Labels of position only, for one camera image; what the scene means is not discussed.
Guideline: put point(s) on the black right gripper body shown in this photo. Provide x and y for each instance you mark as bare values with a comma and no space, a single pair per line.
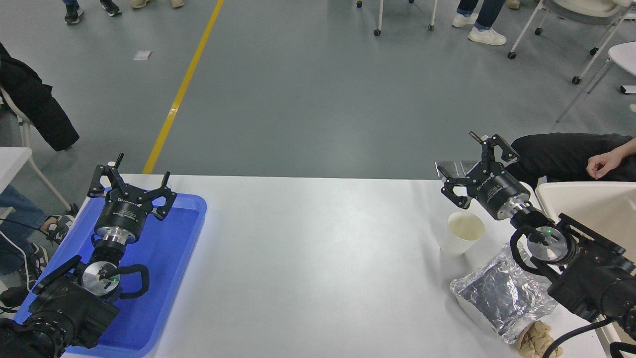
492,191

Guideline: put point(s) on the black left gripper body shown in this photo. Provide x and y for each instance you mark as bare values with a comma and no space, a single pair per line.
124,211

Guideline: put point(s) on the white paper cup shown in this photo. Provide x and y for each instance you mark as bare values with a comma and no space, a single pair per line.
459,236

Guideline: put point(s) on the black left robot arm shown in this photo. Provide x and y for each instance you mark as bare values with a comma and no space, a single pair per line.
74,303

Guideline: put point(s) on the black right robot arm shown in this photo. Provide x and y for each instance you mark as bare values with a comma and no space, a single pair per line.
591,283

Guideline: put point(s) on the person's forearm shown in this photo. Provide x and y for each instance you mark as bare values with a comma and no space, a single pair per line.
628,147

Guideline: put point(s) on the person's hand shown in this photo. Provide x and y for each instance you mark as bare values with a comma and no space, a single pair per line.
606,161

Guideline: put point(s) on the metal floor plate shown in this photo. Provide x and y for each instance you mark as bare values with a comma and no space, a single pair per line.
449,166
469,166

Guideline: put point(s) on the blue plastic tray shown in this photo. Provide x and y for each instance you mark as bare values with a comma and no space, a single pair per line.
169,258

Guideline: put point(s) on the seated person in black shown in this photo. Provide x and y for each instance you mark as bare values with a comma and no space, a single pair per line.
556,154

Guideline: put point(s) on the white chair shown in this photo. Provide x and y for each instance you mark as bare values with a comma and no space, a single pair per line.
25,134

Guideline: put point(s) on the large pale bin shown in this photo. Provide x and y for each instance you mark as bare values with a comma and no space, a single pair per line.
591,204

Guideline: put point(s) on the silver foil tray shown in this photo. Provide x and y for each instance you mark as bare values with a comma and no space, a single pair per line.
497,293

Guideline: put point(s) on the small white table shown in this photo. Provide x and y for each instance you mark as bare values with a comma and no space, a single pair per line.
10,164

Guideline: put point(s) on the person in jeans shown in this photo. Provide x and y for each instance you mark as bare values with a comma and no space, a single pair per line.
15,214

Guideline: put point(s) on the black jacket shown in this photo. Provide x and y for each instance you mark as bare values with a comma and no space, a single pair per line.
30,99

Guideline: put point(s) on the person with white shoes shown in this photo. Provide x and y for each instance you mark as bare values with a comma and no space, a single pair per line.
486,36

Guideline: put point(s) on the white paper scrap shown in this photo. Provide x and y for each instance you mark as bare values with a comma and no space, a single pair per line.
142,55

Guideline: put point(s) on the crumpled tan paper ball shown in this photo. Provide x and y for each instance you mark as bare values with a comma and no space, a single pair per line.
536,340

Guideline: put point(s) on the person with black shoes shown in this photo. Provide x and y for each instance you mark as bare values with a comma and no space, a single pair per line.
73,14

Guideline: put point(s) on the round white table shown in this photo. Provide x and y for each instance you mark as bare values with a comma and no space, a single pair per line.
627,55

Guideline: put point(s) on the grey chair with casters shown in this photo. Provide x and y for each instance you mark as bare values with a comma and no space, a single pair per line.
586,10

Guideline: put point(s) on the person with tan shoes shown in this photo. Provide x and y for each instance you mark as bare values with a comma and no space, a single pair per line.
140,3

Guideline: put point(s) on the white stand with casters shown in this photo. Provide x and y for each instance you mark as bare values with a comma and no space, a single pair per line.
380,15

